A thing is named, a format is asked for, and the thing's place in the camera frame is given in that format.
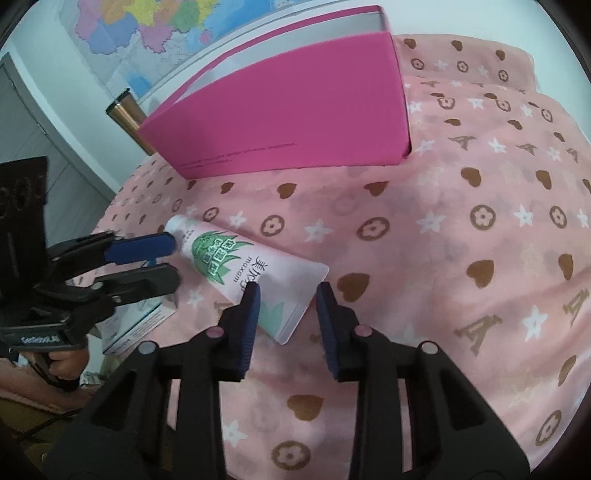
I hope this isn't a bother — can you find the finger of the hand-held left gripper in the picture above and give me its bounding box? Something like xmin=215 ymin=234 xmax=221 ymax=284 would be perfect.
xmin=46 ymin=232 xmax=177 ymax=278
xmin=39 ymin=264 xmax=181 ymax=306

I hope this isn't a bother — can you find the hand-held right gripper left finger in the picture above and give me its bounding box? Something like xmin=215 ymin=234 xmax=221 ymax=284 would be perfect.
xmin=44 ymin=282 xmax=263 ymax=480

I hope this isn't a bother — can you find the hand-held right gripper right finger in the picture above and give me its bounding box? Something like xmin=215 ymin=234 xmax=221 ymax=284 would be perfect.
xmin=315 ymin=281 xmax=543 ymax=480

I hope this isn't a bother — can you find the white and teal medicine box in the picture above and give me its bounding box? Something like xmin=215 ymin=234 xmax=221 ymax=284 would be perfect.
xmin=99 ymin=295 xmax=178 ymax=356

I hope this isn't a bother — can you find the pink aloe hand cream tube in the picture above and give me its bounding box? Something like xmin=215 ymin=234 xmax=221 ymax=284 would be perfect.
xmin=165 ymin=215 xmax=330 ymax=344

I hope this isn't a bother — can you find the pink cardboard box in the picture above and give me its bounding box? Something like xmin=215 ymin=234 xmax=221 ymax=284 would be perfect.
xmin=134 ymin=6 xmax=413 ymax=180

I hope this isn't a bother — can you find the person's left forearm pink sleeve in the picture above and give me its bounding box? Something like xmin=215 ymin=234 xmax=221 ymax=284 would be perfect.
xmin=0 ymin=357 xmax=98 ymax=416

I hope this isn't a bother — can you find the person's left hand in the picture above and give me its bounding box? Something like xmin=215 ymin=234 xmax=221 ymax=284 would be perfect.
xmin=46 ymin=348 xmax=89 ymax=381

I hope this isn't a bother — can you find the pink printed blanket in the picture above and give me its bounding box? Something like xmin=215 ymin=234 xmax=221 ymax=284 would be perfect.
xmin=90 ymin=32 xmax=591 ymax=480

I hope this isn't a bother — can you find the copper thermos cup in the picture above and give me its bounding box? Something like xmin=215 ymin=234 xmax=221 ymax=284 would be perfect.
xmin=105 ymin=89 xmax=158 ymax=155

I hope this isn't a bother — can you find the coloured wall map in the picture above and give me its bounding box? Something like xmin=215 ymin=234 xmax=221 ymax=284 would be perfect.
xmin=60 ymin=0 xmax=333 ymax=100

